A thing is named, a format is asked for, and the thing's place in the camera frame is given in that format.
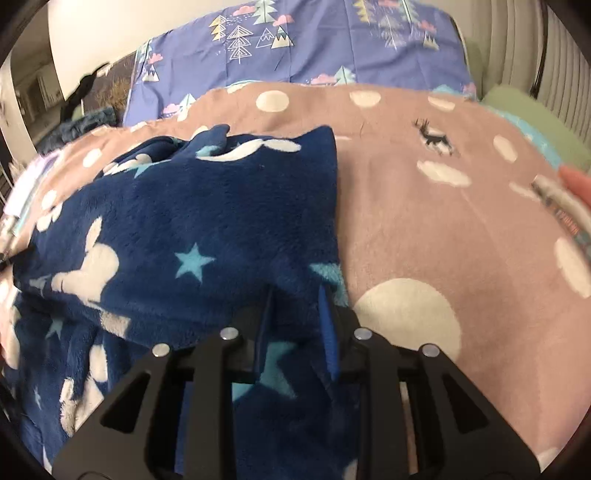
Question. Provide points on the purple tree print bedsheet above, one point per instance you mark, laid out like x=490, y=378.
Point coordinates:
x=404, y=44

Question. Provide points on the green pillow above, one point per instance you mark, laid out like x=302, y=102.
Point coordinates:
x=561, y=110

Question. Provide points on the dark patterned pillow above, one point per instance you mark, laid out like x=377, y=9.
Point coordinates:
x=111, y=87

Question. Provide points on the pink polka dot blanket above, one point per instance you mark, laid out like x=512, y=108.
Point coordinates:
x=452, y=229

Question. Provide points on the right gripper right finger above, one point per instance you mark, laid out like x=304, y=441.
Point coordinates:
x=420, y=415

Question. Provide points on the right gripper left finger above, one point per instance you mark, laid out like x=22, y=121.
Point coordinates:
x=170, y=399

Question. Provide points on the navy star fleece garment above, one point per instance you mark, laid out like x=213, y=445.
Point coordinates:
x=165, y=247

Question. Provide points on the dark teal knit cloth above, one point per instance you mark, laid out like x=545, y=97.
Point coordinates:
x=69, y=131

